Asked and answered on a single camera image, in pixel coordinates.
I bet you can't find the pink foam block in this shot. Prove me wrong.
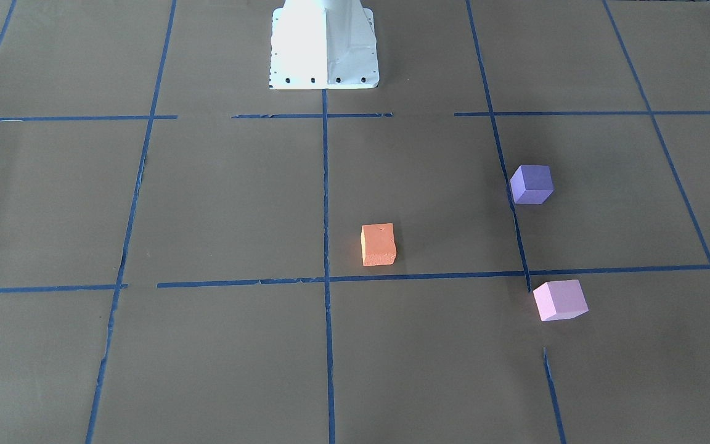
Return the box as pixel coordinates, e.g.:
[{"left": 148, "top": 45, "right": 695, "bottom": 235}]
[{"left": 532, "top": 280, "right": 589, "bottom": 321}]

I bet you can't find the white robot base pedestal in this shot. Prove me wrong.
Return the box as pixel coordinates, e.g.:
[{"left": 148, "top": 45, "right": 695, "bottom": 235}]
[{"left": 269, "top": 1, "right": 380, "bottom": 90}]

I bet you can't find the orange foam block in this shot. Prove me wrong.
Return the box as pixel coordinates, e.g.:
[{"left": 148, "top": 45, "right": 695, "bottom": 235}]
[{"left": 361, "top": 224, "right": 397, "bottom": 266}]

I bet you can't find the purple foam block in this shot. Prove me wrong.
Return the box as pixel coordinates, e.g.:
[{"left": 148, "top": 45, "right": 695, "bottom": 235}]
[{"left": 509, "top": 164, "right": 555, "bottom": 205}]

